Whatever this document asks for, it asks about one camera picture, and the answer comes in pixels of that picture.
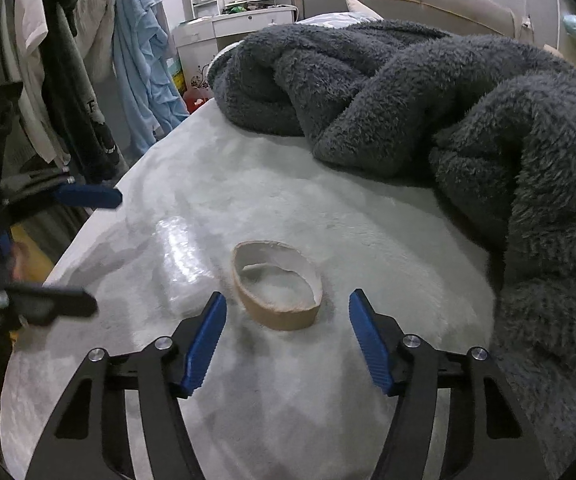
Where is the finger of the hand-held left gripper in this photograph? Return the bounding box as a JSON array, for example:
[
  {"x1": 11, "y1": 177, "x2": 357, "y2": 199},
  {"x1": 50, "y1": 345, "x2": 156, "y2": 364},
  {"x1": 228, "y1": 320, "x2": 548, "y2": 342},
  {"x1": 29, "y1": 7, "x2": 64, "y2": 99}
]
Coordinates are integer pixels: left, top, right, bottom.
[
  {"x1": 0, "y1": 169, "x2": 123, "y2": 211},
  {"x1": 0, "y1": 282, "x2": 99, "y2": 327}
]

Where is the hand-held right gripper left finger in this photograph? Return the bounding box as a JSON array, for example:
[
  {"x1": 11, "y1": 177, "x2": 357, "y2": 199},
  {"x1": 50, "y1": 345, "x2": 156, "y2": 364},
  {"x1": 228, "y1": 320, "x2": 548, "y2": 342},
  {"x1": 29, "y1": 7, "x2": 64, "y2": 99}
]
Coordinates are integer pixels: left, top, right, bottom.
[{"x1": 25, "y1": 291, "x2": 229, "y2": 480}]

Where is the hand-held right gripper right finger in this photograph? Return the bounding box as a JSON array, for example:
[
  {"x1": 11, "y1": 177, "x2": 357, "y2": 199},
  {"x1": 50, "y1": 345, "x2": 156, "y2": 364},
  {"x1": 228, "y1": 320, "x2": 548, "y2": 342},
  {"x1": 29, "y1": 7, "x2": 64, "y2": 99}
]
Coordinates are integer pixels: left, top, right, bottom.
[{"x1": 349, "y1": 288, "x2": 551, "y2": 480}]

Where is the cardboard tape ring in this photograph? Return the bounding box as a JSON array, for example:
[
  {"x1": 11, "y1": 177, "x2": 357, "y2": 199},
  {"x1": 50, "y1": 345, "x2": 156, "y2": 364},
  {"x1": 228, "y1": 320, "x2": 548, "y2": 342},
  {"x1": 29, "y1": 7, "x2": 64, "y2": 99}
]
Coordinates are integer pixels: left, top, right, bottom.
[{"x1": 231, "y1": 240, "x2": 325, "y2": 332}]

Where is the white hanging shirt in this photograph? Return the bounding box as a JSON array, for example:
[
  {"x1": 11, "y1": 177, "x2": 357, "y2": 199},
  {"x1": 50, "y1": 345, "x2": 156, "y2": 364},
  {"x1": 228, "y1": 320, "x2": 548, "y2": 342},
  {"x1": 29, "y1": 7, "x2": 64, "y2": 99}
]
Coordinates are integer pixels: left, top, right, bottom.
[{"x1": 0, "y1": 0, "x2": 68, "y2": 163}]

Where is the black hanging garment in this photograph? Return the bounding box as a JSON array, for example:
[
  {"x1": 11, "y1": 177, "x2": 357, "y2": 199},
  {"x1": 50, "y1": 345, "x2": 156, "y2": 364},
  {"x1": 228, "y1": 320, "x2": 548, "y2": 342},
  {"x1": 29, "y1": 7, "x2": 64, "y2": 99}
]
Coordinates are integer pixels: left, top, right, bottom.
[{"x1": 38, "y1": 0, "x2": 123, "y2": 183}]

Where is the clear plastic bag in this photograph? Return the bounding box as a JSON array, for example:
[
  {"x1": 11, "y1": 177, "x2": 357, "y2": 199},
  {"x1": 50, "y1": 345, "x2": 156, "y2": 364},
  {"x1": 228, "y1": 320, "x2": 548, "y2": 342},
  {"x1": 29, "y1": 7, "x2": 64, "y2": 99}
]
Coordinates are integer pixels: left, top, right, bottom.
[{"x1": 155, "y1": 215, "x2": 219, "y2": 306}]

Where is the red box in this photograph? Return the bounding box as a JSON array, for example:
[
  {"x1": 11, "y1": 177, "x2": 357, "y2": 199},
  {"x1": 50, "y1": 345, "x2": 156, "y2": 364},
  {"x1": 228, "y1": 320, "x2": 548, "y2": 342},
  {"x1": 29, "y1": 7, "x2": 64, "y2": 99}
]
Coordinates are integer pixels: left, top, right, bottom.
[{"x1": 183, "y1": 87, "x2": 213, "y2": 111}]

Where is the light blue hanging garment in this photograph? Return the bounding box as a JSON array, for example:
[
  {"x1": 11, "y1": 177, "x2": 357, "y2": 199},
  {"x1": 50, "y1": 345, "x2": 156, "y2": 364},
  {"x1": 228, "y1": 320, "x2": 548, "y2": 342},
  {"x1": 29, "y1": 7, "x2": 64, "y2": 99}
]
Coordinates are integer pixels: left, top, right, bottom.
[{"x1": 108, "y1": 0, "x2": 191, "y2": 156}]

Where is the white dressing table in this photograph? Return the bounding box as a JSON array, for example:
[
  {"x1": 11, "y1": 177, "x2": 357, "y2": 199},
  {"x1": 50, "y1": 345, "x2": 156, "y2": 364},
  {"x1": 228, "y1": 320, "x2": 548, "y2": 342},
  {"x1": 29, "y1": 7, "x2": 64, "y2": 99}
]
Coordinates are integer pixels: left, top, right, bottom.
[{"x1": 173, "y1": 0, "x2": 299, "y2": 101}]

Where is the dark grey fleece blanket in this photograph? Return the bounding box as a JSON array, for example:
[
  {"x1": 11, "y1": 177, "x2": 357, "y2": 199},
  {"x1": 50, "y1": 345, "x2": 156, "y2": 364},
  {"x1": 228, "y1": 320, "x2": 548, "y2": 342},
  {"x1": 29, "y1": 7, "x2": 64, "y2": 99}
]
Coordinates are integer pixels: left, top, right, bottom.
[{"x1": 208, "y1": 19, "x2": 576, "y2": 461}]

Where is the pale pillow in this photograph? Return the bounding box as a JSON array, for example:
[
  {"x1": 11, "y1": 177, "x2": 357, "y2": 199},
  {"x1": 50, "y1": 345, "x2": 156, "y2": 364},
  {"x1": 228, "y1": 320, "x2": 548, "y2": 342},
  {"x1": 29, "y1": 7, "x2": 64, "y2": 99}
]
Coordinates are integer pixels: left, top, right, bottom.
[{"x1": 345, "y1": 0, "x2": 383, "y2": 21}]

